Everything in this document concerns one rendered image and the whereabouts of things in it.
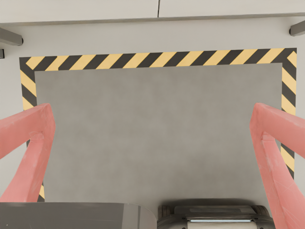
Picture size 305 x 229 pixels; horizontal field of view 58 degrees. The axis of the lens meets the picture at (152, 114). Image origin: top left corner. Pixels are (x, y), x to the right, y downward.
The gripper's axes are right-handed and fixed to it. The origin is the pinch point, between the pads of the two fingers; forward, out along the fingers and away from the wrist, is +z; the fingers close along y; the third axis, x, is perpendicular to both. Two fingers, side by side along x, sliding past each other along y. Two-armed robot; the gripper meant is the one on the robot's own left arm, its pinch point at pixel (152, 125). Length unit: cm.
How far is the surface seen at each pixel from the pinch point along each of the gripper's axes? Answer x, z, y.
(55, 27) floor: 30, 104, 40
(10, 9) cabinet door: 10, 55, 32
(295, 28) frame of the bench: 29, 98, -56
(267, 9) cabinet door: 12, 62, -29
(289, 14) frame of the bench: 14, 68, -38
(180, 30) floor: 31, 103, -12
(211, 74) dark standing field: 46, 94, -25
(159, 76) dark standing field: 47, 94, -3
